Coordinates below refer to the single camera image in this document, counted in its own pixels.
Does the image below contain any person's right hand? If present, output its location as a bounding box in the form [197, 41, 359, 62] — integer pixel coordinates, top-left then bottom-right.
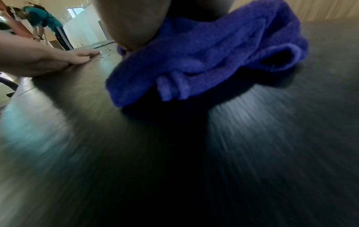
[95, 0, 236, 53]

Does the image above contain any black bench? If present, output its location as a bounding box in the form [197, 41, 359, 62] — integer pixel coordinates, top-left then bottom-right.
[0, 17, 359, 227]

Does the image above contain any person's left hand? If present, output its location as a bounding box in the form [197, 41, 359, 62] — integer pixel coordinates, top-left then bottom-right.
[0, 30, 100, 78]

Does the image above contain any purple cleaning cloth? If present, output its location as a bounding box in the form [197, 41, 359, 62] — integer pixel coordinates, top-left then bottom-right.
[105, 0, 309, 108]

